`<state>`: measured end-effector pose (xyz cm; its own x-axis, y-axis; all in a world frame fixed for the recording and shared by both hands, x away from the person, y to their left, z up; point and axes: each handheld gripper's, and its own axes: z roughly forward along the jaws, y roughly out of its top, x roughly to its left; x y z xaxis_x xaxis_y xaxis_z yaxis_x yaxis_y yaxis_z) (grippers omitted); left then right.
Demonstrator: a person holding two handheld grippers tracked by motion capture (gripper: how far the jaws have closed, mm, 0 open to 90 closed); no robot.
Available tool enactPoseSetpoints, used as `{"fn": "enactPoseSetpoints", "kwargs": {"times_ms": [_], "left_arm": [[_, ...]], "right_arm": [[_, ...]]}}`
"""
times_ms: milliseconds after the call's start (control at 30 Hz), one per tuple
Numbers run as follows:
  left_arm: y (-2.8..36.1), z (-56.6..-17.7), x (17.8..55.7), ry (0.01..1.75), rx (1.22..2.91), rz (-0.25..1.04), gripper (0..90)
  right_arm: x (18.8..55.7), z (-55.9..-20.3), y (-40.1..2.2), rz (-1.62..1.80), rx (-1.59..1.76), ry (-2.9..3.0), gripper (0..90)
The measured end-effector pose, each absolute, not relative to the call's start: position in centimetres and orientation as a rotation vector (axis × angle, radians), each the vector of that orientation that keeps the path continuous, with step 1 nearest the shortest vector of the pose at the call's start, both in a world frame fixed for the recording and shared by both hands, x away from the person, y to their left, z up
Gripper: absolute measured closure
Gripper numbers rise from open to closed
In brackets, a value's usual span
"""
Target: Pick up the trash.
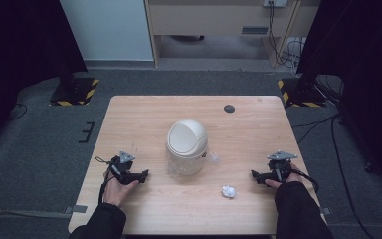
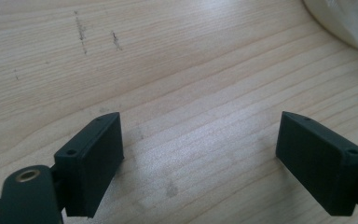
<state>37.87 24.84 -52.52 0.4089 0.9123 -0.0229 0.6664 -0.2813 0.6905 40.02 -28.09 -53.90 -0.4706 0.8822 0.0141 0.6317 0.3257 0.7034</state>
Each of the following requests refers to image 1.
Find person's right hand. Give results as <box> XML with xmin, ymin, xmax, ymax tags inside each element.
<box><xmin>265</xmin><ymin>162</ymin><xmax>304</xmax><ymax>190</ymax></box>

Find person's left hand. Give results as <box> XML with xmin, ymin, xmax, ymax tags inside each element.
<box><xmin>102</xmin><ymin>170</ymin><xmax>140</xmax><ymax>208</ymax></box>

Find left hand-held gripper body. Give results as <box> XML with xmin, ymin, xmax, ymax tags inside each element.
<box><xmin>109</xmin><ymin>150</ymin><xmax>142</xmax><ymax>185</ymax></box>

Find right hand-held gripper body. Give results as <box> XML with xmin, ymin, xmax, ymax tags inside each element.
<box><xmin>259</xmin><ymin>149</ymin><xmax>298</xmax><ymax>185</ymax></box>

